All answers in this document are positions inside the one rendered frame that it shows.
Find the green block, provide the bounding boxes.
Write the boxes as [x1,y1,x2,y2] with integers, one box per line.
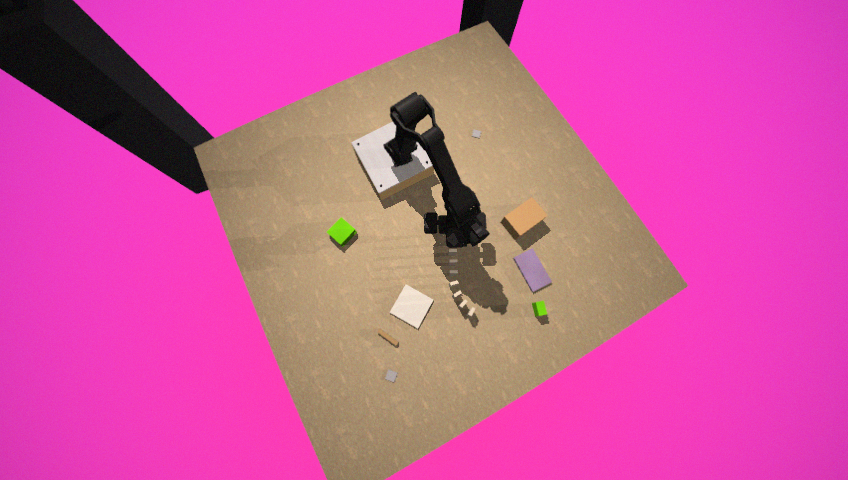
[532,300,547,316]
[327,217,357,247]

